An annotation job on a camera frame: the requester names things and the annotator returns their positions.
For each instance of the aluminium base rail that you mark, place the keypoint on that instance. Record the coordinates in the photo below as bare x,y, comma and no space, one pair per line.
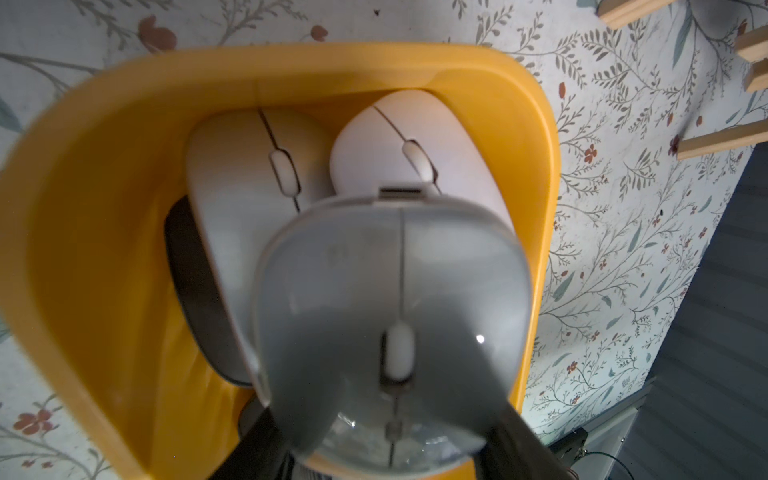
590,451

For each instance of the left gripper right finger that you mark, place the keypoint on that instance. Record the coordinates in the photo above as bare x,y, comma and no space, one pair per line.
513,451

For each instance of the silver grey mouse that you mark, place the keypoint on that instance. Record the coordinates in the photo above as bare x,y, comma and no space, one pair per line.
391,331

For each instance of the yellow plastic storage box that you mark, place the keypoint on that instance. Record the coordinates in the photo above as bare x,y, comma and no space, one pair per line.
85,282

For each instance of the wooden easel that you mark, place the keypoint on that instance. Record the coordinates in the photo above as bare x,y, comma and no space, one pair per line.
748,45

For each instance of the black mouse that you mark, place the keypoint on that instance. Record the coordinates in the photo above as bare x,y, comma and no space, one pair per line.
199,297

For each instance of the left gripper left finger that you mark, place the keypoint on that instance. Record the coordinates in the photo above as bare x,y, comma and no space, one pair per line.
262,454

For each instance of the silver white mouse front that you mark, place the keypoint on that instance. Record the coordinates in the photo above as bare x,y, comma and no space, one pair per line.
248,174

